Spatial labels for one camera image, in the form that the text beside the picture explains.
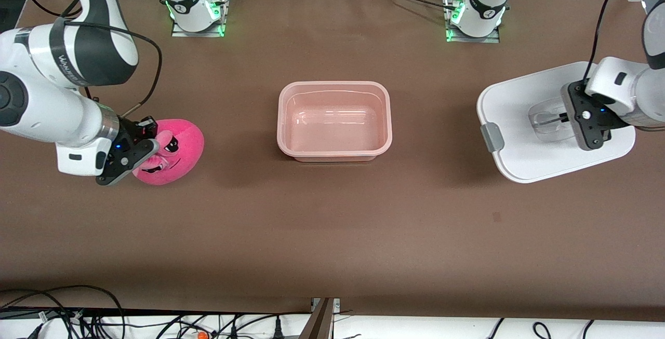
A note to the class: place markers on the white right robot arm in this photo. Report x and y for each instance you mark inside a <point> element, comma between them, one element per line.
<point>47,116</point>

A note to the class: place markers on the translucent pink plastic box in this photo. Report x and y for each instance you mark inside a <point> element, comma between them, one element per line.
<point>332,126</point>

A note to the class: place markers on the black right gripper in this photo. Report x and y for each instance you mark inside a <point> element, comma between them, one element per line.
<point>128,130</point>

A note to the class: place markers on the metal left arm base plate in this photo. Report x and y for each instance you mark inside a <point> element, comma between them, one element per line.
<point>491,39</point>

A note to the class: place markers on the aluminium table leg profile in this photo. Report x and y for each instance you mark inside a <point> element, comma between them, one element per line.
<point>319,323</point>

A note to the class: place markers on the pink plush toy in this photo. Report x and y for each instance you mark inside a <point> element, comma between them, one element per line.
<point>182,147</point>

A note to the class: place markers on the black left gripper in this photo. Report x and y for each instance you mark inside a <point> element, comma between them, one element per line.
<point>568,101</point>

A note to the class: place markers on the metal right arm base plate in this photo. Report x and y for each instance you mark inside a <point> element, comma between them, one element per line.
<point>179,31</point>

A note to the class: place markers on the brown table cover sheet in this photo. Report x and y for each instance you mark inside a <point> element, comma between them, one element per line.
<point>332,251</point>

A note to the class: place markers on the black power plug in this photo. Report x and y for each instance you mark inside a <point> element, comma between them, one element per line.
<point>278,331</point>

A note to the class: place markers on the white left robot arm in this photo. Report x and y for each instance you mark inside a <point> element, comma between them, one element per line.
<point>618,87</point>

